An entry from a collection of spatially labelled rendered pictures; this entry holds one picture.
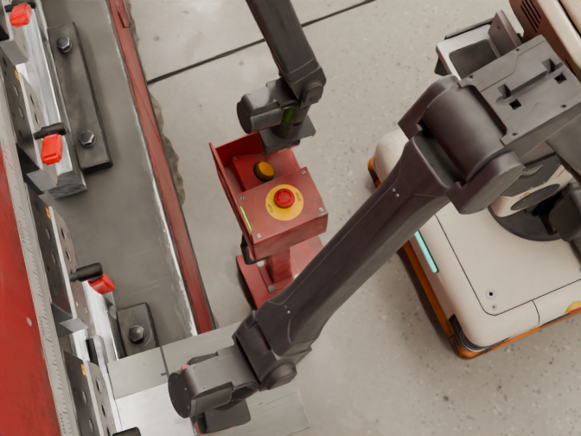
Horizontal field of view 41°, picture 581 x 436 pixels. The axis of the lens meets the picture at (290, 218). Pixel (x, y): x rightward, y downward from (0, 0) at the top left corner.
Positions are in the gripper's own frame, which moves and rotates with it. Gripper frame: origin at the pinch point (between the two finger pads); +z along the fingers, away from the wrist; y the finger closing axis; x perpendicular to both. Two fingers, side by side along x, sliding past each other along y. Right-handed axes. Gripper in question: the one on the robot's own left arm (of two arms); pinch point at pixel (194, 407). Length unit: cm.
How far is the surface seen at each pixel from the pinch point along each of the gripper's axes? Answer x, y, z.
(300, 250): 71, -44, 61
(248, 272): 58, -42, 69
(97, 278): -15.2, -16.1, -14.8
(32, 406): -31.1, 2.0, -34.7
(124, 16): 26, -100, 36
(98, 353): -9.3, -12.3, 7.5
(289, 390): 12.7, 1.8, -5.4
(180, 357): 0.5, -7.8, 1.7
